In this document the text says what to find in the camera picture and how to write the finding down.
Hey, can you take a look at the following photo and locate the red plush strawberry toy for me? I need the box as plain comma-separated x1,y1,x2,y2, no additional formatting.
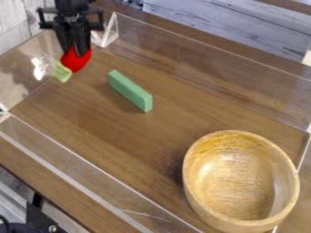
52,46,92,83

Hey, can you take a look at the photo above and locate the wooden bowl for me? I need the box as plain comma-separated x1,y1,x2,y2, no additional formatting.
183,130,300,233

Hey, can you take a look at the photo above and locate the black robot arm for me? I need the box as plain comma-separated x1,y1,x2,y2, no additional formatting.
36,0,104,57

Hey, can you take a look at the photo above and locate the green rectangular block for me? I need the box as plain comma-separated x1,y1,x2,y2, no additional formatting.
108,70,154,113

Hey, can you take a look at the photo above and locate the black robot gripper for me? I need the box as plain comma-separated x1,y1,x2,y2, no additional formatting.
36,6,103,56

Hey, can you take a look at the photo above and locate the black clamp with cable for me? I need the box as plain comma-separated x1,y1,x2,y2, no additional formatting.
0,204,68,233

